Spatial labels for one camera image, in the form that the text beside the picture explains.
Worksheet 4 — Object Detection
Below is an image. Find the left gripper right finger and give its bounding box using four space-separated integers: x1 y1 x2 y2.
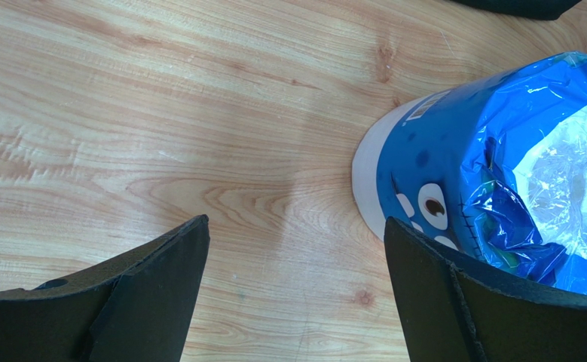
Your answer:
384 218 587 361

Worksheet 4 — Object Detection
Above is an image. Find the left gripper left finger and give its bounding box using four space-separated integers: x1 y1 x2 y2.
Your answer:
0 215 210 361

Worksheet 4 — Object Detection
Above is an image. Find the blue paper roll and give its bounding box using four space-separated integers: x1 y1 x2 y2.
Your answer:
352 51 587 295

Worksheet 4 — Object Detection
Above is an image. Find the black cloth placemat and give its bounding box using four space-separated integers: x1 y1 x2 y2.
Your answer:
452 0 581 21

